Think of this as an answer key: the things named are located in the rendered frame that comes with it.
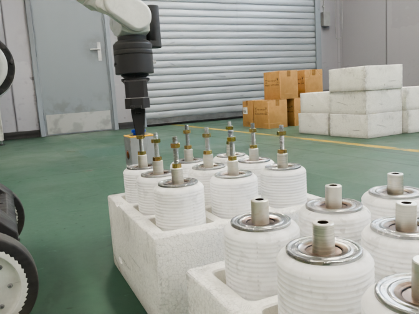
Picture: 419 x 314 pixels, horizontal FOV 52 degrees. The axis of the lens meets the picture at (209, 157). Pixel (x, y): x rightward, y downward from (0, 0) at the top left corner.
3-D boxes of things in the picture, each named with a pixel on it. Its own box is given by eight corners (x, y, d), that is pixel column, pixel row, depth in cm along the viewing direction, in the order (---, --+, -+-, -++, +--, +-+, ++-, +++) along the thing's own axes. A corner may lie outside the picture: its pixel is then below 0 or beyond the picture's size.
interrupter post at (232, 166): (231, 177, 84) (230, 161, 84) (225, 176, 86) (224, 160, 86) (241, 176, 85) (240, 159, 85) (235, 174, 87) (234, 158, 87)
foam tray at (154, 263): (163, 337, 75) (154, 238, 72) (113, 263, 110) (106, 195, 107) (338, 284, 90) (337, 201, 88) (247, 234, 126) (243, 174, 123)
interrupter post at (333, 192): (332, 212, 57) (332, 187, 57) (320, 208, 60) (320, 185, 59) (346, 209, 58) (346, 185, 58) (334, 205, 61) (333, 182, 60)
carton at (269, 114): (287, 126, 464) (287, 98, 459) (269, 128, 454) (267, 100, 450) (272, 125, 491) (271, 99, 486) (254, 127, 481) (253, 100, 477)
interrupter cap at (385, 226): (411, 248, 43) (411, 241, 43) (356, 228, 50) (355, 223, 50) (460, 233, 47) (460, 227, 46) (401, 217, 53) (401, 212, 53)
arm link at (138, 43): (120, 54, 93) (115, -1, 91) (107, 59, 102) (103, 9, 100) (168, 53, 98) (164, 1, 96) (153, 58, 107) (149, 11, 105)
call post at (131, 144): (139, 250, 119) (129, 137, 114) (133, 242, 125) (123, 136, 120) (164, 244, 122) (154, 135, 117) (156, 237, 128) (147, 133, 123)
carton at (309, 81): (323, 96, 482) (322, 68, 478) (305, 97, 473) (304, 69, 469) (307, 96, 509) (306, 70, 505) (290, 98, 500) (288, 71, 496)
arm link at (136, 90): (118, 108, 106) (114, 58, 104) (158, 106, 107) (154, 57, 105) (116, 109, 93) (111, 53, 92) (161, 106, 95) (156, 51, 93)
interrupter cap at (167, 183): (201, 187, 78) (200, 183, 78) (159, 190, 77) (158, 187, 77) (195, 179, 85) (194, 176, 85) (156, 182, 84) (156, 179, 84)
